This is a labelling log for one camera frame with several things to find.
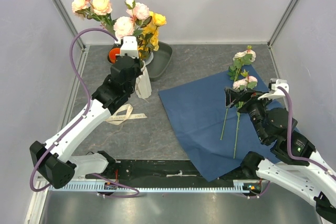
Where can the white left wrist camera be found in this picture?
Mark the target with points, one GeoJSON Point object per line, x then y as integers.
{"type": "Point", "coordinates": [128, 47]}

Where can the pale pink flower stem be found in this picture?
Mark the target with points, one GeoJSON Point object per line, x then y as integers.
{"type": "Point", "coordinates": [247, 82]}

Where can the white ribbed vase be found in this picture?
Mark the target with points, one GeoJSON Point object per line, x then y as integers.
{"type": "Point", "coordinates": [142, 85]}

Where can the left aluminium frame post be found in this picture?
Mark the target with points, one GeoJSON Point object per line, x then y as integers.
{"type": "Point", "coordinates": [65, 16]}

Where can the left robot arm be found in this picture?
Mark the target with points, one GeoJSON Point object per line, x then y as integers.
{"type": "Point", "coordinates": [54, 158]}

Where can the cream printed ribbon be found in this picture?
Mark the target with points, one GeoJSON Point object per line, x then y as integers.
{"type": "Point", "coordinates": [123, 114]}

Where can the white slotted cable duct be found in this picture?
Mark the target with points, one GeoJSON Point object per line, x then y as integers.
{"type": "Point", "coordinates": [105, 187]}

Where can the blue wrapping paper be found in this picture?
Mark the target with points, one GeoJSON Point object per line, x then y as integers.
{"type": "Point", "coordinates": [214, 138]}

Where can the pink flower stem two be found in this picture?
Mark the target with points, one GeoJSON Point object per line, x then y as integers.
{"type": "Point", "coordinates": [138, 19]}

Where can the aluminium frame post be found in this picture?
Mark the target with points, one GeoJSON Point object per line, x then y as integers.
{"type": "Point", "coordinates": [65, 16]}
{"type": "Point", "coordinates": [282, 22]}

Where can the grey plate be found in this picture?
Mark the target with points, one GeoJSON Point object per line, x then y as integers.
{"type": "Point", "coordinates": [149, 59]}

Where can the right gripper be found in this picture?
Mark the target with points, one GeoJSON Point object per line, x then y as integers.
{"type": "Point", "coordinates": [232, 95]}

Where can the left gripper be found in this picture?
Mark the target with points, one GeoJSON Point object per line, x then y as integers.
{"type": "Point", "coordinates": [137, 62]}

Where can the right aluminium frame post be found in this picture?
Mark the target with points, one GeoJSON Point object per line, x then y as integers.
{"type": "Point", "coordinates": [282, 22]}

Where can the pink flower stem one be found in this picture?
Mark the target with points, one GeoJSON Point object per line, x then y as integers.
{"type": "Point", "coordinates": [98, 10]}

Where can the dark grey tray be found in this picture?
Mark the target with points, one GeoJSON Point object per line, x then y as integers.
{"type": "Point", "coordinates": [160, 62]}

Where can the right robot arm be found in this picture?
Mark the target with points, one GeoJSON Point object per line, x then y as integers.
{"type": "Point", "coordinates": [301, 170]}

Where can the white pink flower stem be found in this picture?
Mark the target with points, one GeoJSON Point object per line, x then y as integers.
{"type": "Point", "coordinates": [241, 59]}

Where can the yellow flower bunch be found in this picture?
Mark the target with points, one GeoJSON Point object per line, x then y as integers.
{"type": "Point", "coordinates": [148, 41]}

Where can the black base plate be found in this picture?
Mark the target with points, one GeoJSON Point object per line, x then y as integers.
{"type": "Point", "coordinates": [141, 173]}

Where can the orange cup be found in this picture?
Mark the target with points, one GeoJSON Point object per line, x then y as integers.
{"type": "Point", "coordinates": [113, 54]}

